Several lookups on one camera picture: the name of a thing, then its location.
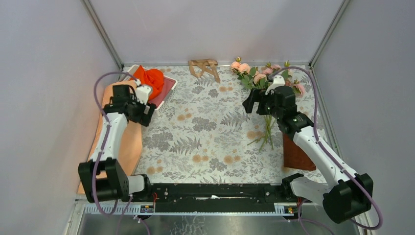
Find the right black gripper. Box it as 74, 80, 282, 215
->
242, 88, 282, 119

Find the pink fake flower bunch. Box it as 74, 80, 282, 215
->
230, 57, 306, 151

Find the white plastic basket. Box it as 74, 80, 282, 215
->
123, 64, 178, 111

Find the beige orange wrapping paper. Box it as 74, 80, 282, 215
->
98, 80, 142, 176

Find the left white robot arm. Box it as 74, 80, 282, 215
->
78, 84, 156, 203

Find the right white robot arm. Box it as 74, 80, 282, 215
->
242, 86, 373, 224

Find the orange cloth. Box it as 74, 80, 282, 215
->
133, 65, 164, 100

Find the dark red cloth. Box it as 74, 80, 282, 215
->
148, 76, 177, 110

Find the tan ribbon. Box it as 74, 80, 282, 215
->
188, 59, 221, 83

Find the floral table cloth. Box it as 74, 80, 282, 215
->
135, 66, 297, 184

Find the brown wooden block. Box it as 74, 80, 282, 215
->
282, 134, 317, 171

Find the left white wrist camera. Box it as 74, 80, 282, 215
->
135, 80, 153, 105

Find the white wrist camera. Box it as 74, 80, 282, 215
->
135, 80, 153, 105
265, 75, 285, 95

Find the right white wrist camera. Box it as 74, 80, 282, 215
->
265, 75, 285, 95

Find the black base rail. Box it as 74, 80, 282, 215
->
133, 183, 298, 214

